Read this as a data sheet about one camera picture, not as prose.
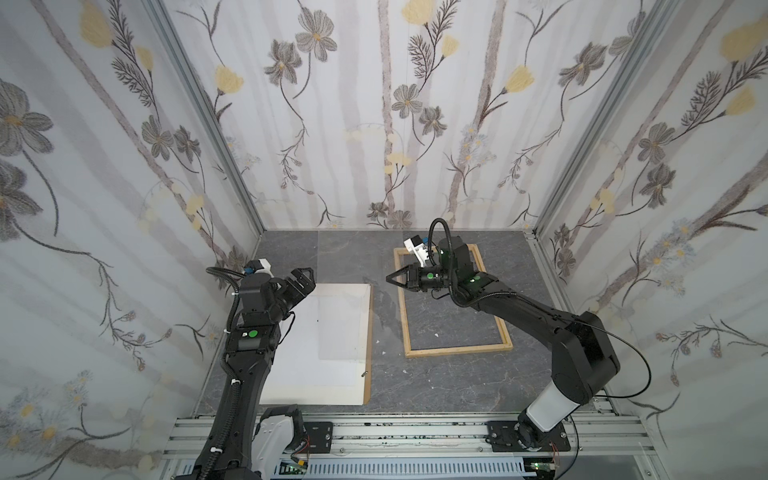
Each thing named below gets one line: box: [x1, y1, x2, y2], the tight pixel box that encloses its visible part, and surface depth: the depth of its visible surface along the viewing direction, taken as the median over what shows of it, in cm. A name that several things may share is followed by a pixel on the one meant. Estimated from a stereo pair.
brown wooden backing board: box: [363, 284, 373, 405], surface depth 88 cm
